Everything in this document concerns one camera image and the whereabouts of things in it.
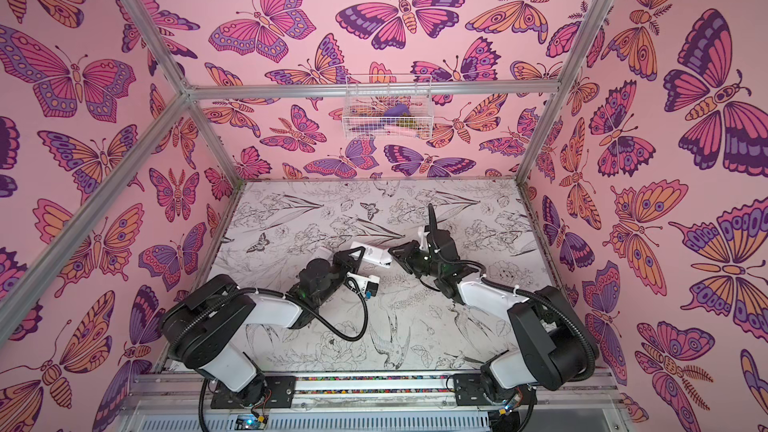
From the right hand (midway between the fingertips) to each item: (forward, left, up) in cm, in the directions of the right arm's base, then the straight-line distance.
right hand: (388, 248), depth 84 cm
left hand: (+3, +8, 0) cm, 9 cm away
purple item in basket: (+40, -3, +19) cm, 44 cm away
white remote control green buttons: (0, +5, -3) cm, 5 cm away
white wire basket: (+41, 0, +19) cm, 45 cm away
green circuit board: (-39, +34, -17) cm, 54 cm away
